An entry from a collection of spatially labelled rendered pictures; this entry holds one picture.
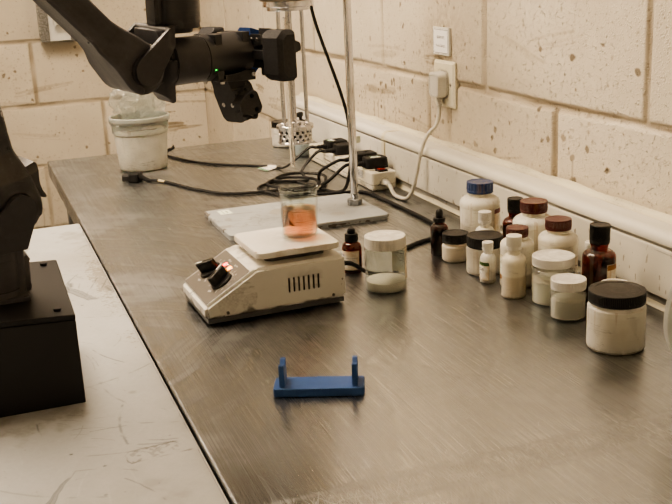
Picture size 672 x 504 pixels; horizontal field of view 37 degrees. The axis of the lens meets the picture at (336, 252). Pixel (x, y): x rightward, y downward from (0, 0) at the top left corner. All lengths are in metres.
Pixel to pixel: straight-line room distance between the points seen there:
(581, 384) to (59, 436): 0.56
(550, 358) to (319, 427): 0.31
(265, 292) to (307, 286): 0.06
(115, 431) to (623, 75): 0.83
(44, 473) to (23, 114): 2.84
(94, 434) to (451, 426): 0.37
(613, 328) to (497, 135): 0.65
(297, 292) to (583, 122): 0.50
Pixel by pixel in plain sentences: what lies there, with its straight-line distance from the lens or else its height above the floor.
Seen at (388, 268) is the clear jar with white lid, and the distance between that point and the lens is 1.41.
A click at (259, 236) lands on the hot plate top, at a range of 1.42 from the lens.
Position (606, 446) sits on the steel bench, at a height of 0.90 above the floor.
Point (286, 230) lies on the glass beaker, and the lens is 1.38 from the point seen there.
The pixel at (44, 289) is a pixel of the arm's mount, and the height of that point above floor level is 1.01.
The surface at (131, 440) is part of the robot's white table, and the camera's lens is 1.06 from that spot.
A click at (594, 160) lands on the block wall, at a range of 1.53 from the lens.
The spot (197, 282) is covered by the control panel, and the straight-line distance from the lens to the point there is 1.41.
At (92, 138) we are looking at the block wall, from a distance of 3.82.
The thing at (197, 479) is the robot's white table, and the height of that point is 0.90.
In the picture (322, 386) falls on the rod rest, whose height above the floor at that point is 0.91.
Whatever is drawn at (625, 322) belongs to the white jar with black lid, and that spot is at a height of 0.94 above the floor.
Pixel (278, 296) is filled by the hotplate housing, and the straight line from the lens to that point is 1.35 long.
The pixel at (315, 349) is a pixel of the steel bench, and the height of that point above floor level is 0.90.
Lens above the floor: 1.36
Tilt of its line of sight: 16 degrees down
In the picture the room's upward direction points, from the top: 3 degrees counter-clockwise
